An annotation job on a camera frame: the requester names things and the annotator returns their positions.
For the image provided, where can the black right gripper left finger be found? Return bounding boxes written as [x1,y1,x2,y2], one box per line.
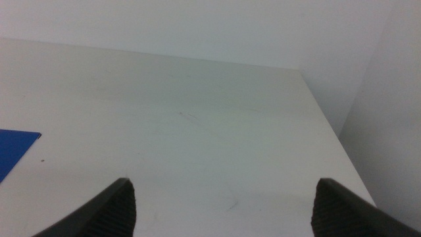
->
[32,177,137,237]

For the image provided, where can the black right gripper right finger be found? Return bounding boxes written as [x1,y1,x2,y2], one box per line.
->
[310,178,421,237]

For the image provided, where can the blue rectangular mat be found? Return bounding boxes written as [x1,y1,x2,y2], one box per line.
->
[0,128,42,184]

